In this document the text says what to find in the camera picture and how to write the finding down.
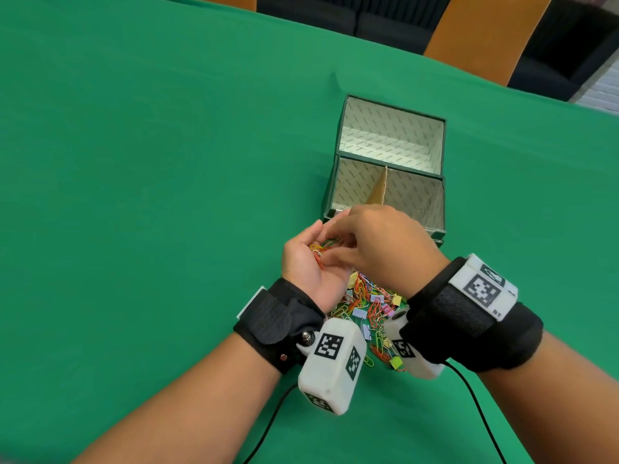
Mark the person's left hand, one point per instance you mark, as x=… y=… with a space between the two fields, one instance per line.
x=302 y=270

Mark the person's right hand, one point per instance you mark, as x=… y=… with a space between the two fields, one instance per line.
x=391 y=246

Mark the person's right fingers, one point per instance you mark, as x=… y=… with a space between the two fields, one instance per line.
x=344 y=227

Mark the person's left fingers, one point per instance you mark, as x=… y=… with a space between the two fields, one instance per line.
x=304 y=232

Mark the handful of coloured paper clips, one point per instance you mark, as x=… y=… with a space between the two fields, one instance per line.
x=317 y=249

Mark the person's right forearm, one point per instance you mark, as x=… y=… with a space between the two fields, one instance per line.
x=556 y=401

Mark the person's left forearm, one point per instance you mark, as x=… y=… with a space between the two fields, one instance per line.
x=193 y=410

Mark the green box with divider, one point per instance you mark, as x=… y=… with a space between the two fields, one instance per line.
x=332 y=188

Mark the brown cardboard divider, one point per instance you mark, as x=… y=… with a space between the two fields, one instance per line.
x=378 y=190

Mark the pile of coloured clips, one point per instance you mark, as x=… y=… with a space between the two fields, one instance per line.
x=370 y=309

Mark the white marker tag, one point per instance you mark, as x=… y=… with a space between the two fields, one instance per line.
x=249 y=302

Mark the white marker block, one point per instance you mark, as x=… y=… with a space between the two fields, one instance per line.
x=483 y=287

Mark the green tablecloth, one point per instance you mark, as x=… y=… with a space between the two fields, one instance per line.
x=145 y=188

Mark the black sofa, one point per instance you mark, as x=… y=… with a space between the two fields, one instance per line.
x=387 y=21

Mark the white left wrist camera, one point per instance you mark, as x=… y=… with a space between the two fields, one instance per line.
x=329 y=376

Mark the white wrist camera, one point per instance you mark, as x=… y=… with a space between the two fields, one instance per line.
x=329 y=376
x=416 y=364

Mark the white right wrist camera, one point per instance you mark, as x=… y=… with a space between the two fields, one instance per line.
x=416 y=364

